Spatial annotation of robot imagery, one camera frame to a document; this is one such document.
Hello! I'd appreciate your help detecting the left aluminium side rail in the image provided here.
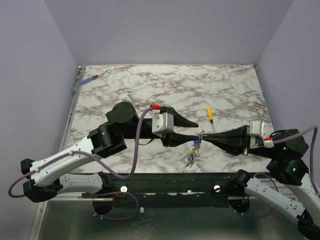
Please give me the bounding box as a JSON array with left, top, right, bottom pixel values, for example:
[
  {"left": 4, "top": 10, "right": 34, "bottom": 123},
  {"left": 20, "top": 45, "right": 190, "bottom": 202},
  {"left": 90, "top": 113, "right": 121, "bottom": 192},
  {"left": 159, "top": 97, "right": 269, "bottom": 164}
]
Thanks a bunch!
[{"left": 55, "top": 65, "right": 86, "bottom": 154}]

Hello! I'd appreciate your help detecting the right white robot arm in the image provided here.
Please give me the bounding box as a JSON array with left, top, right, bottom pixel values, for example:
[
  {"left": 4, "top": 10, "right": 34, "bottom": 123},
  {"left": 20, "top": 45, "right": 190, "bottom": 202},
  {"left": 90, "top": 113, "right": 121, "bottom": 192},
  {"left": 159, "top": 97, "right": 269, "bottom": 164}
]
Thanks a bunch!
[{"left": 202, "top": 125, "right": 320, "bottom": 240}]

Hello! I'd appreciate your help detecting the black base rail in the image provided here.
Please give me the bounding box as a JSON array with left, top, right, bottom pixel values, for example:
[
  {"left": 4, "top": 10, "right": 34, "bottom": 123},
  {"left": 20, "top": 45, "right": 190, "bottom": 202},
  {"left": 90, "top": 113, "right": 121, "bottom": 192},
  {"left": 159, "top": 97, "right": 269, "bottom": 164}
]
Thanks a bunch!
[{"left": 82, "top": 170, "right": 254, "bottom": 212}]

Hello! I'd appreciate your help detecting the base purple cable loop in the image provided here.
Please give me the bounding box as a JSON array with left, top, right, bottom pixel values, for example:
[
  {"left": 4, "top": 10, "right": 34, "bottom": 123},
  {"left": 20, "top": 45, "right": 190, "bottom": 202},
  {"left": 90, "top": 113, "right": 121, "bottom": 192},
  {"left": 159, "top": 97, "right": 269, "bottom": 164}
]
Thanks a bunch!
[{"left": 92, "top": 188, "right": 141, "bottom": 221}]

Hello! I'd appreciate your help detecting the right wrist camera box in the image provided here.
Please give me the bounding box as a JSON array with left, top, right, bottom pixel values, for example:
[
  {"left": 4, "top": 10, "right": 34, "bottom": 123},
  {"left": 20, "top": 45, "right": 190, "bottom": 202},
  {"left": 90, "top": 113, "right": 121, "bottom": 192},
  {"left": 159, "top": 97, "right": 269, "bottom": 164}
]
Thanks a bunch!
[{"left": 249, "top": 120, "right": 274, "bottom": 149}]

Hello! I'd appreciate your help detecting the yellow key tag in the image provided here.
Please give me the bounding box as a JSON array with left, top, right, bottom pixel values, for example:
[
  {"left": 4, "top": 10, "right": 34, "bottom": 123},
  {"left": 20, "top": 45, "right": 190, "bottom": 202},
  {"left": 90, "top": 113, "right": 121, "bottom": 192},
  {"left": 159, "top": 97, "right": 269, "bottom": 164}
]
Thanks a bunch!
[{"left": 187, "top": 147, "right": 199, "bottom": 156}]

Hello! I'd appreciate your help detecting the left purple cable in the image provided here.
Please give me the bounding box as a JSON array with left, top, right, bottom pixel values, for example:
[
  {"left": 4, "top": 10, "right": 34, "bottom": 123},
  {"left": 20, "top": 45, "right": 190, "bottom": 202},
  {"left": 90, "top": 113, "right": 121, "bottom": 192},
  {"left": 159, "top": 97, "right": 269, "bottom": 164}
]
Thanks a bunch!
[{"left": 8, "top": 107, "right": 155, "bottom": 198}]

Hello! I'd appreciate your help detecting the blue handled screwdriver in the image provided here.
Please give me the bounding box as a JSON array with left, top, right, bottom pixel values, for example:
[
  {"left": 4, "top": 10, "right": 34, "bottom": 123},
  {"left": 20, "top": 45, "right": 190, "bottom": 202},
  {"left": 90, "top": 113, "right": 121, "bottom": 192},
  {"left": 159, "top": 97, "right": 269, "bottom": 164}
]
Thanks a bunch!
[{"left": 79, "top": 70, "right": 108, "bottom": 86}]

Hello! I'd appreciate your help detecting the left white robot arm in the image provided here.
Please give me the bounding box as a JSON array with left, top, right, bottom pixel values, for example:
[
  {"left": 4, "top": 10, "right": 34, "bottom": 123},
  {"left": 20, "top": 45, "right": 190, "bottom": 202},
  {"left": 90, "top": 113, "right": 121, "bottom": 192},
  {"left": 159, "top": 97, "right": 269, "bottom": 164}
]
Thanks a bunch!
[{"left": 20, "top": 101, "right": 199, "bottom": 203}]

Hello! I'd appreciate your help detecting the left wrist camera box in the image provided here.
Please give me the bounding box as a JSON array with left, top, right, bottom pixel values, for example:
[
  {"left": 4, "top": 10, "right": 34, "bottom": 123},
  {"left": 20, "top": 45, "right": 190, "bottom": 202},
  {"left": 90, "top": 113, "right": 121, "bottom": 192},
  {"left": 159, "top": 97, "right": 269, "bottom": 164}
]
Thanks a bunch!
[{"left": 150, "top": 104, "right": 174, "bottom": 138}]

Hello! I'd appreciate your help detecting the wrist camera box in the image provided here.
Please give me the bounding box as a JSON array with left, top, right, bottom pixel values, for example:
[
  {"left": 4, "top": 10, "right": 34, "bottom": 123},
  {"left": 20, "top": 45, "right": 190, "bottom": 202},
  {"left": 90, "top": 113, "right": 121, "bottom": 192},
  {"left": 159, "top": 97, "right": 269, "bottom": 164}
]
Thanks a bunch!
[
  {"left": 150, "top": 104, "right": 174, "bottom": 138},
  {"left": 249, "top": 120, "right": 274, "bottom": 149}
]

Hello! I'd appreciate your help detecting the yellow handled screwdriver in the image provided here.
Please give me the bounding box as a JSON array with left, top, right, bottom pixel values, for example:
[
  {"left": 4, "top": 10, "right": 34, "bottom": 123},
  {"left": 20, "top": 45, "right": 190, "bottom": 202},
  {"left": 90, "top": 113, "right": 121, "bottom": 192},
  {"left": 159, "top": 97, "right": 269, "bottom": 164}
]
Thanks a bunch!
[{"left": 206, "top": 107, "right": 215, "bottom": 131}]

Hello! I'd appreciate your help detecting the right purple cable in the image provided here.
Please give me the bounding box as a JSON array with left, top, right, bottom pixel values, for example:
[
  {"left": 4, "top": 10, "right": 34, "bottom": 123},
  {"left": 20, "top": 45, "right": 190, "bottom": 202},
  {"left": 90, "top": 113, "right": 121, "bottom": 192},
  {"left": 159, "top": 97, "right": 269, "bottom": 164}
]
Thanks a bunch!
[{"left": 271, "top": 125, "right": 320, "bottom": 196}]

